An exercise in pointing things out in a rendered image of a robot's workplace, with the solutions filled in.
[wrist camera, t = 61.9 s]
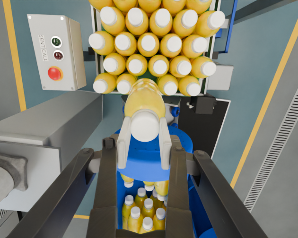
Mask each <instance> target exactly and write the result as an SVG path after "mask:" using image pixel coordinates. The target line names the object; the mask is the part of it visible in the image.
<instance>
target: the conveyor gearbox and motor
mask: <svg viewBox="0 0 298 238"><path fill-rule="evenodd" d="M213 63H214V64H215V65H216V71H215V73H214V74H213V75H211V76H209V78H208V84H207V90H222V91H227V90H229V88H230V82H231V78H232V73H233V70H234V66H233V65H224V64H219V63H218V62H216V61H213Z"/></svg>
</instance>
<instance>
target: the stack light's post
mask: <svg viewBox="0 0 298 238"><path fill-rule="evenodd" d="M295 1H297V0H256V1H254V2H252V3H250V4H249V5H247V6H245V7H243V8H241V9H239V10H237V11H236V12H235V18H234V23H233V25H235V24H237V23H240V22H243V21H245V20H248V19H250V18H253V17H255V16H258V15H261V14H263V13H266V12H269V11H271V10H274V9H277V8H279V7H282V6H284V5H287V4H290V3H292V2H295Z"/></svg>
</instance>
